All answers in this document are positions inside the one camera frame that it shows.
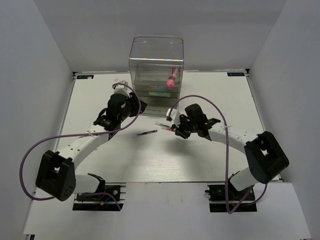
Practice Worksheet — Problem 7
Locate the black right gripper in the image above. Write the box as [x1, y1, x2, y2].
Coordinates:
[172, 115, 198, 139]

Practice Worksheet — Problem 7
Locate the red clear pen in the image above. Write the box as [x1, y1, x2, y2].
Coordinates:
[161, 127, 175, 132]

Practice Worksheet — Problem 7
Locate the green capped highlighter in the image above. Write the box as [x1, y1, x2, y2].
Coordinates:
[148, 91, 171, 98]

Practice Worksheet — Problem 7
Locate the pink glue stick tube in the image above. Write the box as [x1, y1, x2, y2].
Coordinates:
[166, 67, 179, 89]

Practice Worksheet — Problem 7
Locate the clear organizer top lid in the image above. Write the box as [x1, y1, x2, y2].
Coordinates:
[128, 35, 185, 73]

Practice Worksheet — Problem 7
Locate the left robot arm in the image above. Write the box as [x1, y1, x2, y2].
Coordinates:
[35, 93, 147, 201]

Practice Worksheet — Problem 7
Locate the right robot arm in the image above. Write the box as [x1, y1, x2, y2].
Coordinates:
[166, 103, 290, 200]

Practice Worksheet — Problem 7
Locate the green clear pen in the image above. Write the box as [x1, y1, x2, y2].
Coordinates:
[155, 122, 171, 128]

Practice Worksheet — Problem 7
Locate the purple pen refill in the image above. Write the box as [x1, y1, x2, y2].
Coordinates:
[136, 129, 158, 136]

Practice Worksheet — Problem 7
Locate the left corner blue label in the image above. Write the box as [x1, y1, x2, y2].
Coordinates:
[76, 74, 94, 80]

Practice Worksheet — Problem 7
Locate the corner blue label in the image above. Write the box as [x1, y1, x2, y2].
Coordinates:
[227, 72, 245, 77]
[76, 74, 94, 80]

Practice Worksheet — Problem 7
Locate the clear acrylic drawer organizer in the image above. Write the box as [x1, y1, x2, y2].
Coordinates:
[128, 35, 185, 118]

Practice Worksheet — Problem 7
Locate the right corner blue label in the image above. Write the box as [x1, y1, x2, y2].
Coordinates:
[227, 72, 245, 77]

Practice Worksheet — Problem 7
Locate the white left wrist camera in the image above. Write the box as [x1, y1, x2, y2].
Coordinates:
[112, 80, 129, 96]

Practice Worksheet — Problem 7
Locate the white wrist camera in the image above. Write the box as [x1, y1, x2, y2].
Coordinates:
[112, 80, 129, 96]
[166, 108, 186, 127]

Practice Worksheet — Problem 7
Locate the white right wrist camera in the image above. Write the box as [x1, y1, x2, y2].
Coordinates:
[166, 108, 186, 127]

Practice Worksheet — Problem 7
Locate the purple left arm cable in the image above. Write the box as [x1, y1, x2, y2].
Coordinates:
[19, 83, 143, 211]

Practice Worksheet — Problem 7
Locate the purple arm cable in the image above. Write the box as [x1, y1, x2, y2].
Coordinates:
[168, 94, 267, 215]
[19, 83, 143, 211]

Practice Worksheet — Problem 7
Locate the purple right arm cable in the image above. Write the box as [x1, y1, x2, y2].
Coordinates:
[168, 94, 267, 215]

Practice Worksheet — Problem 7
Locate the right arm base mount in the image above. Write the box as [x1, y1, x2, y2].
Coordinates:
[204, 182, 258, 214]

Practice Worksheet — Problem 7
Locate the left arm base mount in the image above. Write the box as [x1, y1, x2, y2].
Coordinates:
[72, 183, 126, 212]

